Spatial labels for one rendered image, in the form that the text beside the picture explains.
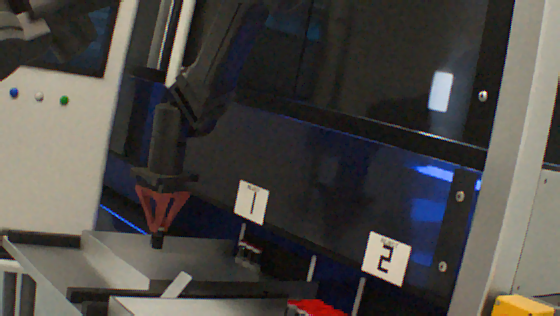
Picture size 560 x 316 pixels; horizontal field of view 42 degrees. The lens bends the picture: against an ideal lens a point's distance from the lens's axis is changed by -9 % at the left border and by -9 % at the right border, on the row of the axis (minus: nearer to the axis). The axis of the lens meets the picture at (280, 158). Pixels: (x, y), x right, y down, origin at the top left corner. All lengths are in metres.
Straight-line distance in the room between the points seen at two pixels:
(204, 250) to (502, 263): 0.68
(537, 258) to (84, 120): 1.02
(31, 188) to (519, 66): 1.09
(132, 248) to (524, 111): 0.77
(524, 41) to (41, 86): 1.04
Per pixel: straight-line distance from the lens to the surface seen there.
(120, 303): 1.05
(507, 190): 1.03
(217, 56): 1.07
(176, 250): 1.51
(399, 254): 1.15
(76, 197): 1.74
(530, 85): 1.03
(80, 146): 1.72
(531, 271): 1.13
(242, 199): 1.43
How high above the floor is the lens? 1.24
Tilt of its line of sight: 6 degrees down
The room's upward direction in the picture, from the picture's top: 12 degrees clockwise
